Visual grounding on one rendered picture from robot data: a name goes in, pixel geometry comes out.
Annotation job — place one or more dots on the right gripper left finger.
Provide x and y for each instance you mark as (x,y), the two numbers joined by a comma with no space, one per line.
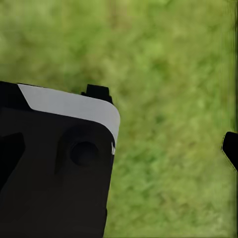
(12,147)

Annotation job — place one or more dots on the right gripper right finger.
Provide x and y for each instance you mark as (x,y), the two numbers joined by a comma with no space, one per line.
(230,147)

